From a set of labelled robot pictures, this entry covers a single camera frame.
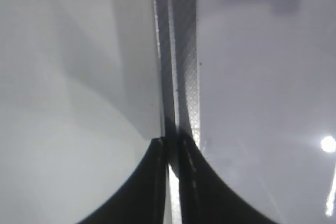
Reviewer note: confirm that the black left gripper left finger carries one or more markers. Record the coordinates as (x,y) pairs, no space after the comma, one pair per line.
(141,199)

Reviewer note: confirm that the white whiteboard with aluminium frame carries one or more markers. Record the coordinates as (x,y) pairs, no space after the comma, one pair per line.
(253,83)

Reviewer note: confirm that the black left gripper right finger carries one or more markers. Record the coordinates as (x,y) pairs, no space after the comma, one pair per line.
(204,197)

